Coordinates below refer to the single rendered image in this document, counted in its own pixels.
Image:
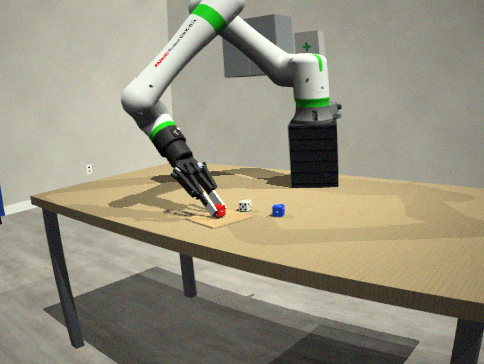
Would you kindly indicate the white die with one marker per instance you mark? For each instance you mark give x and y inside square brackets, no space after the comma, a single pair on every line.
[245,205]

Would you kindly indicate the blue die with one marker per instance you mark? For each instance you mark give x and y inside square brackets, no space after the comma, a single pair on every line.
[278,210]

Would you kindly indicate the red die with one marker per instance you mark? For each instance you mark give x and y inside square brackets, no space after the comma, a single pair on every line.
[221,210]

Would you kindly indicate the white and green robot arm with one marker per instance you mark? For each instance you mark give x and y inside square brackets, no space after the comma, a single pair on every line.
[308,72]

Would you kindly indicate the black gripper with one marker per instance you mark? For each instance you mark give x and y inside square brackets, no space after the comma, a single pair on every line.
[179,156]

